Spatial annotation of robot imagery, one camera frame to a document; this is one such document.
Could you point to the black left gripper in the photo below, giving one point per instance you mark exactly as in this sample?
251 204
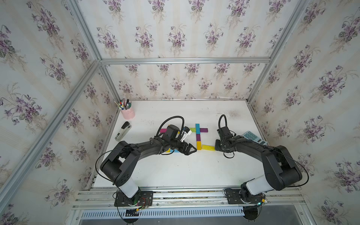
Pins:
186 152

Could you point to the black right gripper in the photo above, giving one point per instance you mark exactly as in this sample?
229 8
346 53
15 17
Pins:
217 146

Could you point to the lemon yellow block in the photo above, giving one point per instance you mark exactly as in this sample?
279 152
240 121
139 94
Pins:
208 148

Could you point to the teal wooden block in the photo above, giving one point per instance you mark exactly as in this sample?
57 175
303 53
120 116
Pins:
198 129

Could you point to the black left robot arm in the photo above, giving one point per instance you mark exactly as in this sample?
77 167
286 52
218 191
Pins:
120 163

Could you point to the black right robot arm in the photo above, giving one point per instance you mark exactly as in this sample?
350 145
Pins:
280 169

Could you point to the light blue calculator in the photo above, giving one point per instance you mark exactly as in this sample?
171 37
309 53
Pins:
253 137

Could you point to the black and white stapler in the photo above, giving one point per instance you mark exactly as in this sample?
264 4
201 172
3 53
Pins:
123 131

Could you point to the pink metal pen bucket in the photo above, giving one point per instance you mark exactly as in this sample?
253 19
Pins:
128 114

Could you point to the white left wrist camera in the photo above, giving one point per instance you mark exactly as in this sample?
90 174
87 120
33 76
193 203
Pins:
186 131

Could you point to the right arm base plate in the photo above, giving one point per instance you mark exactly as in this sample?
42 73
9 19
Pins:
241 196

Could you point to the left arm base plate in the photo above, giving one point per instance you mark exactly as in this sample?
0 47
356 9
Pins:
140 199

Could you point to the aluminium front rail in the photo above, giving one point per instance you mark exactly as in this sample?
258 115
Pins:
103 198

